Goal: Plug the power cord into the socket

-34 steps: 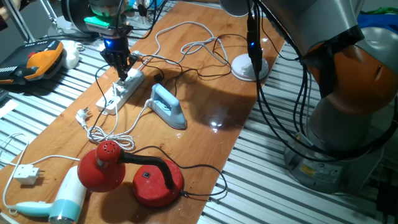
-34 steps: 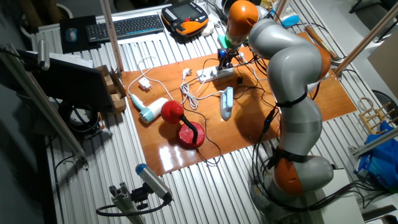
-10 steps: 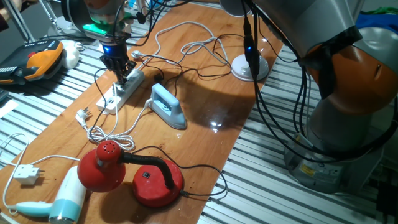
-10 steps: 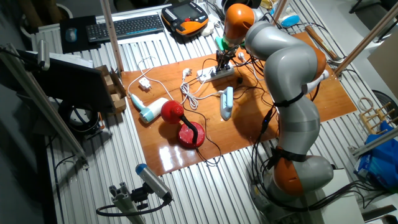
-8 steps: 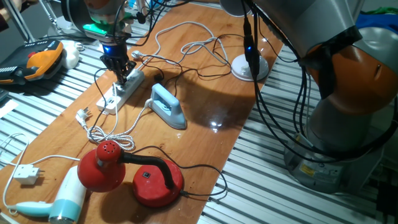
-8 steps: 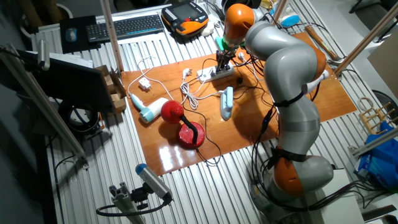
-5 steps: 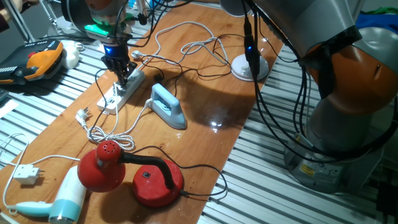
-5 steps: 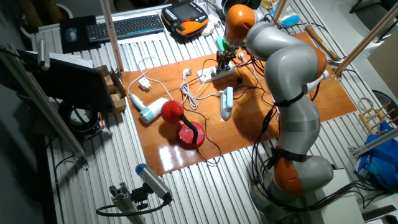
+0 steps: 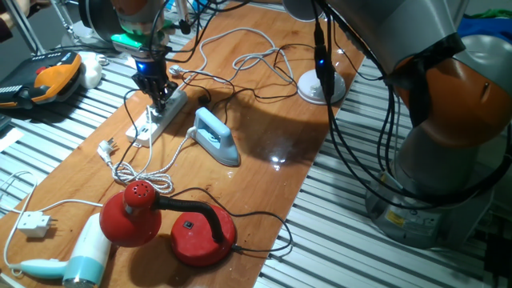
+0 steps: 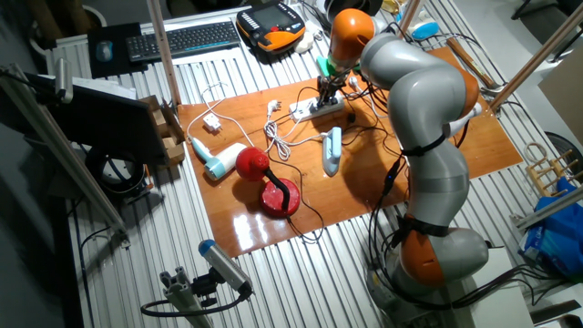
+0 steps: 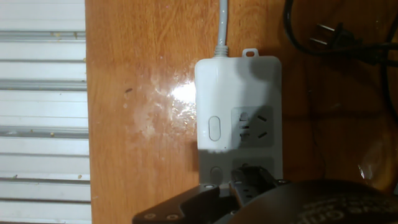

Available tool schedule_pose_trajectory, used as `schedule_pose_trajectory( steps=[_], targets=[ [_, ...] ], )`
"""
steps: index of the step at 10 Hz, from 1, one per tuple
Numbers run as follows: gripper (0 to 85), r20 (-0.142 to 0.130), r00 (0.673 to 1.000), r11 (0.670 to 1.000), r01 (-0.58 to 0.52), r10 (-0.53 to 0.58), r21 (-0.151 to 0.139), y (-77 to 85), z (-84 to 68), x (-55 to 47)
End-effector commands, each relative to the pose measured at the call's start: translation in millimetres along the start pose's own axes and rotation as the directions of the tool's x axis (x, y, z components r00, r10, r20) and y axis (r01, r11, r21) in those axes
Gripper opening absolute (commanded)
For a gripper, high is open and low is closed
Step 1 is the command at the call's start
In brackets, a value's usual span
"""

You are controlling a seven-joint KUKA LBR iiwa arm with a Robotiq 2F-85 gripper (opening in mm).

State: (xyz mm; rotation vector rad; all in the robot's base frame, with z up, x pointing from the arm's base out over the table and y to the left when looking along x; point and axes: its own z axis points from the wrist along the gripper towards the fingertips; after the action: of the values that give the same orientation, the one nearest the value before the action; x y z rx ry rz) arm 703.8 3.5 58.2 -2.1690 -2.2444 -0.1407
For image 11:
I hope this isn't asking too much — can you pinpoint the thin black cord with switch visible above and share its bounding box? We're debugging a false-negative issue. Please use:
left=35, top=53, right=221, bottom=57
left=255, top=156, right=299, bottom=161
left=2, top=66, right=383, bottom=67
left=282, top=0, right=398, bottom=125

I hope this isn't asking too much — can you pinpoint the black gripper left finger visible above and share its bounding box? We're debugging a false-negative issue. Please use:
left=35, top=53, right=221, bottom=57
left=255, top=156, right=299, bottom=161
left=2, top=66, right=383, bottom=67
left=132, top=166, right=290, bottom=224

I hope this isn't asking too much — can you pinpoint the white power strip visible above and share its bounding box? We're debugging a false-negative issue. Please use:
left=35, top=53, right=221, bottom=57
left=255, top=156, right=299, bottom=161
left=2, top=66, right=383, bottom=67
left=194, top=48, right=284, bottom=187

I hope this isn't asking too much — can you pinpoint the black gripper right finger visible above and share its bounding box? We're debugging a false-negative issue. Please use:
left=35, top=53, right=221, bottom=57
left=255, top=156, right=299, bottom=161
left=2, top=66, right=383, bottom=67
left=214, top=179, right=398, bottom=224

